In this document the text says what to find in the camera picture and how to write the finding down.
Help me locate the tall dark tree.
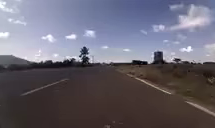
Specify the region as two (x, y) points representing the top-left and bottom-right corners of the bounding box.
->
(78, 46), (91, 67)

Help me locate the low dark building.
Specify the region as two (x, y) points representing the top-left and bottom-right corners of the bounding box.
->
(131, 59), (149, 66)

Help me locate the tall grey building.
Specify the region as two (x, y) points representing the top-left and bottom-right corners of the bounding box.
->
(153, 50), (164, 65)

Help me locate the row of dark bushes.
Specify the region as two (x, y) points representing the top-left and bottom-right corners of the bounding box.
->
(0, 57), (96, 73)

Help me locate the small flat-topped tree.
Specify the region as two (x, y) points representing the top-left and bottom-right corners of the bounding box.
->
(172, 57), (183, 65)

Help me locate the grey hill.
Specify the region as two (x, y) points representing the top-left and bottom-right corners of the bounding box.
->
(0, 54), (33, 66)

